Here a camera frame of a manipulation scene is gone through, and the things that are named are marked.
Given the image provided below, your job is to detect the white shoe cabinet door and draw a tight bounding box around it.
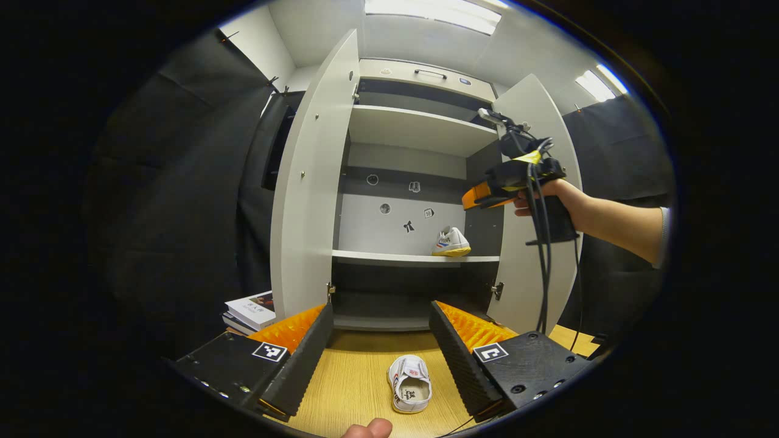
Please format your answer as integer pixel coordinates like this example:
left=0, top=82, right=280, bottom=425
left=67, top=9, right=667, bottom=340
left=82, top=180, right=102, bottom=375
left=487, top=74, right=584, bottom=334
left=270, top=29, right=361, bottom=320

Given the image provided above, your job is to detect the black backdrop cloth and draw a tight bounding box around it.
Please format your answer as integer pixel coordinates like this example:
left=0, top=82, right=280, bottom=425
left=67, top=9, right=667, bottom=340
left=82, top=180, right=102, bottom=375
left=557, top=94, right=676, bottom=341
left=85, top=30, right=305, bottom=360

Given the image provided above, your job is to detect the white canvas shoe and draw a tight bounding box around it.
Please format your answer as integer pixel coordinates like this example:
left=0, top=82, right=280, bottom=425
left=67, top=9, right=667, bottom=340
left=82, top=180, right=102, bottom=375
left=386, top=355, right=433, bottom=415
left=431, top=226, right=472, bottom=258

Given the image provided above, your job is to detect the white cabinet shelf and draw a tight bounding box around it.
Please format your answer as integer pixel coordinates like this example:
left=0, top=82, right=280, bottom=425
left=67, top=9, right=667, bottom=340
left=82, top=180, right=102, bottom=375
left=332, top=249, right=501, bottom=267
left=348, top=105, right=500, bottom=159

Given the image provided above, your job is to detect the grey white shoe cabinet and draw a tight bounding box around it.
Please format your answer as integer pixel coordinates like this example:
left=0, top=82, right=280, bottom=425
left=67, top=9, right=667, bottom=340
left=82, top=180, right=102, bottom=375
left=329, top=58, right=506, bottom=332

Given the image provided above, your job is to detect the long ceiling light panel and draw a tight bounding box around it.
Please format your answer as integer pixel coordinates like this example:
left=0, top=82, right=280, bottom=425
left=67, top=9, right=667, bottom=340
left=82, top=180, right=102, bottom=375
left=364, top=0, right=503, bottom=36

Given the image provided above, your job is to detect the dark cover book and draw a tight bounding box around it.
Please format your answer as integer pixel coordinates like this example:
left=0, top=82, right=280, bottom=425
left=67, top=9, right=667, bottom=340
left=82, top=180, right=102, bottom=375
left=221, top=313, right=253, bottom=336

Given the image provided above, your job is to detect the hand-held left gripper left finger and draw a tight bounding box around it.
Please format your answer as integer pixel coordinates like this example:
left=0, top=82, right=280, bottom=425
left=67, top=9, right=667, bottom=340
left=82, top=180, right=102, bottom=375
left=172, top=302, right=335, bottom=423

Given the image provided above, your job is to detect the white cover book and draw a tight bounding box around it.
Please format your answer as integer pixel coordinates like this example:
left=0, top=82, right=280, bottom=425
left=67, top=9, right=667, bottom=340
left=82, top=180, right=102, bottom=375
left=224, top=291, right=278, bottom=332

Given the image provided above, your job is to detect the small ceiling light panel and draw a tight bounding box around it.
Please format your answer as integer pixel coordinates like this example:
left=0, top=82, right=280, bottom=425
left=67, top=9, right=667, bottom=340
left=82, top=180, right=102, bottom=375
left=575, top=70, right=617, bottom=103

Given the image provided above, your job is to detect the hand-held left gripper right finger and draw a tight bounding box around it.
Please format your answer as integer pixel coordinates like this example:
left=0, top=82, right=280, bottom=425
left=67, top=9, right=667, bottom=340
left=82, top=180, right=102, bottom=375
left=428, top=301, right=596, bottom=425

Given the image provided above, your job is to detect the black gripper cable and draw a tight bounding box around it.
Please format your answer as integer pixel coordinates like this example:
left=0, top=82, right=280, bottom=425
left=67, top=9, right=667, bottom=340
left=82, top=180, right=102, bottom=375
left=569, top=237, right=582, bottom=353
left=525, top=137, right=554, bottom=334

